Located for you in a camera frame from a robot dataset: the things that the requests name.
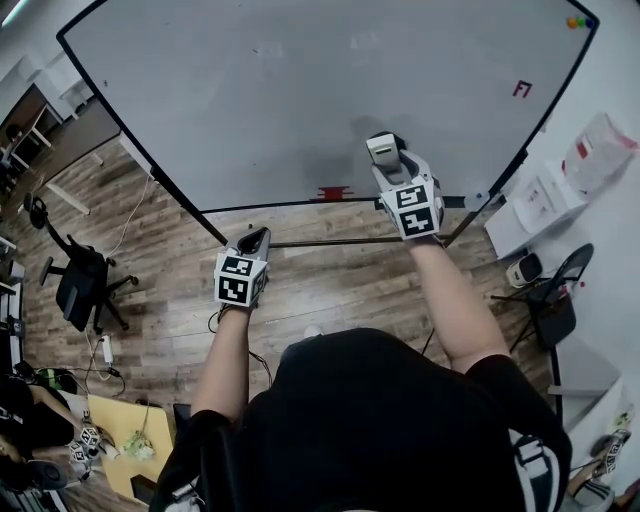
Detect clear plastic bag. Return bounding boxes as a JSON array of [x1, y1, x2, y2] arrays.
[[561, 111, 640, 190]]

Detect white floor cable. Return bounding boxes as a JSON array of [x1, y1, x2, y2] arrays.
[[106, 173, 153, 257]]

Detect yellow wooden table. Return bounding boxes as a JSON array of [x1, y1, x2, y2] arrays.
[[86, 394, 175, 502]]

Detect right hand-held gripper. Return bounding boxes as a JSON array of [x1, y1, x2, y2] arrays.
[[370, 149, 448, 243]]

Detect person's black shirt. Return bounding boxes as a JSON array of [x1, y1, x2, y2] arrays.
[[148, 327, 574, 512]]

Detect white cardboard boxes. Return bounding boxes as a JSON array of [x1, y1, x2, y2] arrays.
[[483, 158, 590, 260]]

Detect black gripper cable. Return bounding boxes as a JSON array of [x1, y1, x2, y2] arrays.
[[208, 304, 275, 387]]

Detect gripper on desk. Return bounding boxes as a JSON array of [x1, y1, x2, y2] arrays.
[[591, 428, 633, 475]]

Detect white grey desk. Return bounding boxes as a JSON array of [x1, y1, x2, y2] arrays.
[[548, 333, 625, 432]]

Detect white grey whiteboard eraser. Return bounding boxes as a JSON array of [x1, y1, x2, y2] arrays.
[[365, 131, 405, 169]]

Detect black folding chair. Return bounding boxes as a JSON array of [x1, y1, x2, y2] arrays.
[[491, 242, 596, 352]]

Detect person's left forearm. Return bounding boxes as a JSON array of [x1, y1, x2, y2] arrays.
[[189, 303, 252, 424]]

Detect black office chair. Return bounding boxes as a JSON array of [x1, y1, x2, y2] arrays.
[[22, 191, 141, 336]]

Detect red clip on whiteboard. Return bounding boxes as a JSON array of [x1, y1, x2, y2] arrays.
[[309, 185, 356, 202]]

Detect white wooden desk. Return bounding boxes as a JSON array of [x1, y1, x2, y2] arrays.
[[0, 82, 92, 217]]

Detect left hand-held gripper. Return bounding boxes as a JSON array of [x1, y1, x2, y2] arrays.
[[213, 226, 273, 309]]

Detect small white appliance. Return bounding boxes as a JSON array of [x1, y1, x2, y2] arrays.
[[505, 251, 545, 289]]

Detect large black-framed whiteboard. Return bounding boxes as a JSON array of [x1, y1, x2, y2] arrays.
[[56, 0, 601, 217]]

